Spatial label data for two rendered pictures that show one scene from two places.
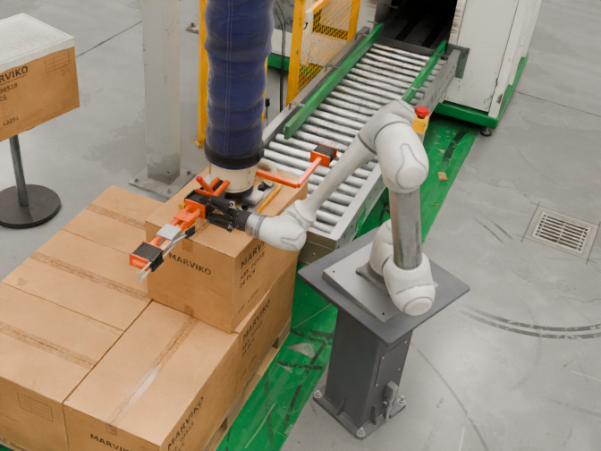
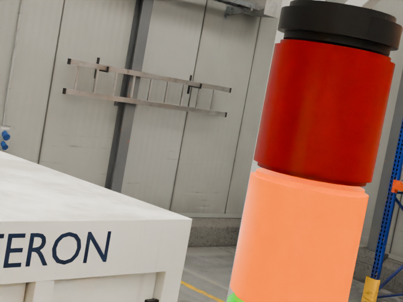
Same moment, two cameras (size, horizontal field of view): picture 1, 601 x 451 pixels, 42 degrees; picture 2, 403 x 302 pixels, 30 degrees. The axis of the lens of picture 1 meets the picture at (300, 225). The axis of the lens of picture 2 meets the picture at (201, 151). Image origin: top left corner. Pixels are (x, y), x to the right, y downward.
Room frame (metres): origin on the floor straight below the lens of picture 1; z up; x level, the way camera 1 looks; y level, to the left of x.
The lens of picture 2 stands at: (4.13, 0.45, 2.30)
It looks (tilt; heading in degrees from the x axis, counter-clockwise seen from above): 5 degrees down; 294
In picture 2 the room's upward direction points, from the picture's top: 10 degrees clockwise
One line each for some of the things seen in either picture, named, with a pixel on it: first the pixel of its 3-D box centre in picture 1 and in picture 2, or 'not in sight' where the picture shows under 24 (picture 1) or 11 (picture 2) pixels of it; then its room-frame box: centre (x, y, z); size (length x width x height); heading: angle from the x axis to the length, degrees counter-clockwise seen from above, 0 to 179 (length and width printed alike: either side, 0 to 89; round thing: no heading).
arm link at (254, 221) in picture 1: (256, 225); not in sight; (2.22, 0.16, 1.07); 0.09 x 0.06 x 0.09; 161
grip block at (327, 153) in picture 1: (323, 154); not in sight; (2.73, -0.06, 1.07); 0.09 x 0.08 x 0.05; 69
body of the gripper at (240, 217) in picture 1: (237, 218); not in sight; (2.24, 0.23, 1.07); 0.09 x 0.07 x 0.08; 71
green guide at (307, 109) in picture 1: (333, 72); not in sight; (4.42, -0.09, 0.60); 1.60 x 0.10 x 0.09; 161
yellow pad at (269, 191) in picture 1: (252, 199); not in sight; (2.51, 0.20, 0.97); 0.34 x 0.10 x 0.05; 159
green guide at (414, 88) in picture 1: (415, 96); not in sight; (4.25, -0.60, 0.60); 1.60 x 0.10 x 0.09; 161
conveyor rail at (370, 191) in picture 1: (404, 140); not in sight; (3.89, -0.54, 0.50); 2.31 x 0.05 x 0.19; 161
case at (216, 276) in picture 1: (229, 238); not in sight; (2.53, 0.29, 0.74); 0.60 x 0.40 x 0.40; 157
